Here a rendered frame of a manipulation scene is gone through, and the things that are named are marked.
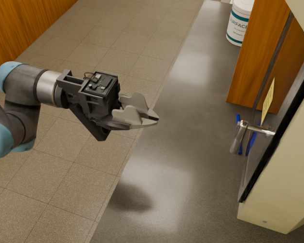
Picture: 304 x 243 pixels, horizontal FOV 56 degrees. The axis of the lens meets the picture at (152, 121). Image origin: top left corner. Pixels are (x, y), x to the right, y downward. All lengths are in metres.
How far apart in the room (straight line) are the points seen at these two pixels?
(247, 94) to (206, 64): 0.23
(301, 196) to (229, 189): 0.21
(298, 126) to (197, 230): 0.36
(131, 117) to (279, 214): 0.36
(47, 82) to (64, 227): 1.24
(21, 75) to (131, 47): 2.16
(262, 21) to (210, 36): 0.47
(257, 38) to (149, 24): 2.37
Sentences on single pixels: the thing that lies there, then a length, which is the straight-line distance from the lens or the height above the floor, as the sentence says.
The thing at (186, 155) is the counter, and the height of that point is 0.94.
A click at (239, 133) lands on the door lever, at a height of 1.18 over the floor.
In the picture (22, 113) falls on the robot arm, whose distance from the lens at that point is 0.67.
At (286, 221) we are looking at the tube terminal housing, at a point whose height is 1.00.
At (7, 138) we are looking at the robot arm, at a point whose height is 1.20.
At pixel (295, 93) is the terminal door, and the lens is 0.42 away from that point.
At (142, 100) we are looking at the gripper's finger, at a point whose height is 1.18.
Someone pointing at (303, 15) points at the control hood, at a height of 1.44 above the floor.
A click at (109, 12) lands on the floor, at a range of 3.33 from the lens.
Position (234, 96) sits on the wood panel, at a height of 0.97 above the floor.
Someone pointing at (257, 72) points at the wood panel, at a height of 1.08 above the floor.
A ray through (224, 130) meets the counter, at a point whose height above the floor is 0.94.
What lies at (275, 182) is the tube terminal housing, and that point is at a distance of 0.57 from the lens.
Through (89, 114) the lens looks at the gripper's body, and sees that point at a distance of 0.61.
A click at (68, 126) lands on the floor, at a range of 2.14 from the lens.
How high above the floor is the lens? 1.59
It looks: 50 degrees down
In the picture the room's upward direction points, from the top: straight up
